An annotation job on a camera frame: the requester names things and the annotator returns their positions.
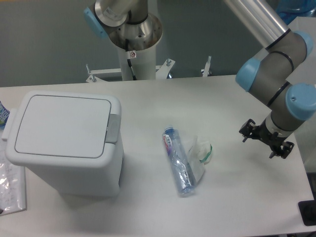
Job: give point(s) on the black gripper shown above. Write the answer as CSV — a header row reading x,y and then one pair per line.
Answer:
x,y
260,132

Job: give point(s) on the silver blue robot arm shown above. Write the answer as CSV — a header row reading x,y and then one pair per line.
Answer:
x,y
266,79

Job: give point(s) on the white plastic trash can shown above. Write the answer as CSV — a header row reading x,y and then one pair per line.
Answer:
x,y
76,176

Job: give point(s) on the white trash can lid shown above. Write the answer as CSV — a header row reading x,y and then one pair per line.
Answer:
x,y
62,126

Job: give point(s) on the crumpled clear plastic wrapper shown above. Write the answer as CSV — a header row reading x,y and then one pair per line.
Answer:
x,y
199,151

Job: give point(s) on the black device at edge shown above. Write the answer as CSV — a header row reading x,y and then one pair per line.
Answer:
x,y
308,212

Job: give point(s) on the clear plastic water bottle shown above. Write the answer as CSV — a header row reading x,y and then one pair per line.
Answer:
x,y
183,176

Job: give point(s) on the blue plastic bag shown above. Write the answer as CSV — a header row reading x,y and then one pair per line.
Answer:
x,y
288,10

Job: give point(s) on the grey lid push button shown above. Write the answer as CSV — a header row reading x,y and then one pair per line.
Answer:
x,y
113,128

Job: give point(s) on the white paper sheet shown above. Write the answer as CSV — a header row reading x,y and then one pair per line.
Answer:
x,y
12,185

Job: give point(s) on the blue green packet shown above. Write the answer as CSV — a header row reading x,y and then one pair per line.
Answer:
x,y
4,115

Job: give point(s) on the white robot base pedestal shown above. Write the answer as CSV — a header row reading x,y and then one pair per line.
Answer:
x,y
138,43

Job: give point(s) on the white pedestal foot bracket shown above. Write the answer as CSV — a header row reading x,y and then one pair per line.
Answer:
x,y
129,73

